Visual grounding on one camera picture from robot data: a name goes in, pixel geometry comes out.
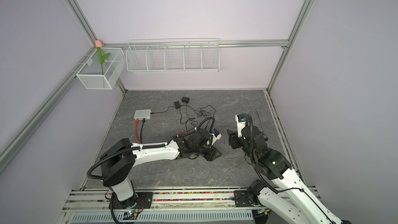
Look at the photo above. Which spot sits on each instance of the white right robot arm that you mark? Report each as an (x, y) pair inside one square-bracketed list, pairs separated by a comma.
[(279, 187)]

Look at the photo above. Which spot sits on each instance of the black power adapter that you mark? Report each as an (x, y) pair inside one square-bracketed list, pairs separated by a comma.
[(177, 105), (185, 100)]

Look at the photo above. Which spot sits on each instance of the white mesh box basket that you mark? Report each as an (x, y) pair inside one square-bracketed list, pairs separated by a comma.
[(90, 74)]

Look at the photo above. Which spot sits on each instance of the white wire wall basket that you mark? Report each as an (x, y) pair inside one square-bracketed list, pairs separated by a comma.
[(173, 55)]

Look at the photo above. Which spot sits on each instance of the pink artificial tulip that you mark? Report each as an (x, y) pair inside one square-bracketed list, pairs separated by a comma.
[(102, 56)]

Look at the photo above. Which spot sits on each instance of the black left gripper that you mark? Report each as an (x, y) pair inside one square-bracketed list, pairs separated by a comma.
[(211, 156)]

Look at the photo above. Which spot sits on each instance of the black power adapter far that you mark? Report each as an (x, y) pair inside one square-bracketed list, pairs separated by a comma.
[(185, 100)]

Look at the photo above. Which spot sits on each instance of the black power adapter near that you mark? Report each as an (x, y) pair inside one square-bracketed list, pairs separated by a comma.
[(177, 105)]

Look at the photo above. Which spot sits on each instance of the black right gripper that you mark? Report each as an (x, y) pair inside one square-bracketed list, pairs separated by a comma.
[(234, 139)]

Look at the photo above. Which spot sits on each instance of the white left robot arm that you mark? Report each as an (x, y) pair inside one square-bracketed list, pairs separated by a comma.
[(114, 165)]

